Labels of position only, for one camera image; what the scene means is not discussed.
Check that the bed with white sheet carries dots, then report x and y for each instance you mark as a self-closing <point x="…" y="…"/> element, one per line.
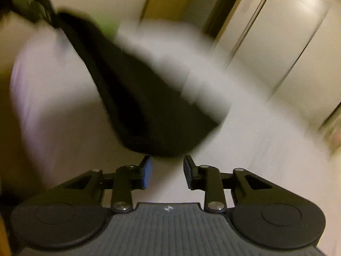
<point x="53" y="117"/>

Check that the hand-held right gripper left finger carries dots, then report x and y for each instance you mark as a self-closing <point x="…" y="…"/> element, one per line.
<point x="147" y="172"/>

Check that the black garment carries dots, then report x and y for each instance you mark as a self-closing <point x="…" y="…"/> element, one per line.
<point x="138" y="106"/>

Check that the cream wardrobe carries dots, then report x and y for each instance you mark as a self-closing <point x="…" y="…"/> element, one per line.
<point x="293" y="32"/>

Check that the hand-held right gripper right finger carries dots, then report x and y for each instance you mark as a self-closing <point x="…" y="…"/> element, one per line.
<point x="187" y="173"/>

